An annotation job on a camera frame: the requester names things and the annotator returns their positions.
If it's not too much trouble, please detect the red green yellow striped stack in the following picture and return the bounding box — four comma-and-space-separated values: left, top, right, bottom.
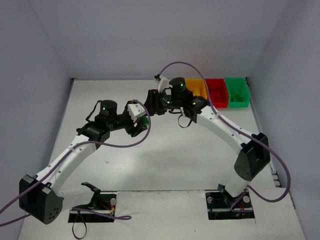
139, 115, 149, 127

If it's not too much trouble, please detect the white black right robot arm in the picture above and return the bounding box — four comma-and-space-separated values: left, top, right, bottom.
144, 74, 271, 198

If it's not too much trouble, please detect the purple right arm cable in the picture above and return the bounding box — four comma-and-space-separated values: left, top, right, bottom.
154, 61, 291, 213

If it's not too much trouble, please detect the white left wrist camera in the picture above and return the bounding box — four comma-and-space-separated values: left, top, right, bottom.
127, 103, 146, 122

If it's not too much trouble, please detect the red plastic bin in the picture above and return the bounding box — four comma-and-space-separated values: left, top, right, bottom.
205, 78, 229, 109

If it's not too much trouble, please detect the yellow plastic bin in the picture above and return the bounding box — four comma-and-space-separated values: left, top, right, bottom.
185, 78, 208, 99

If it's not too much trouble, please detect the green plastic bin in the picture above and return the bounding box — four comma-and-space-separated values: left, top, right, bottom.
224, 77, 251, 108

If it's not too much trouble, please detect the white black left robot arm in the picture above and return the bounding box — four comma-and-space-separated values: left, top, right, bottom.
18, 100, 153, 225

